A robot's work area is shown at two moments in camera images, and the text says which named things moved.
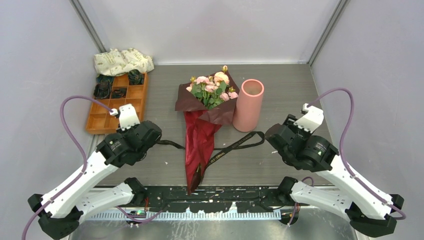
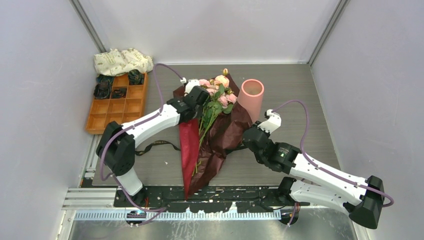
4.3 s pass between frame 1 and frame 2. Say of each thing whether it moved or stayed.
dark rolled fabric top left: stayed
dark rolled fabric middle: stayed
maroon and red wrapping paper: moved
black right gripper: moved
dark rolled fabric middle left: stayed
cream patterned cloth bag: stayed
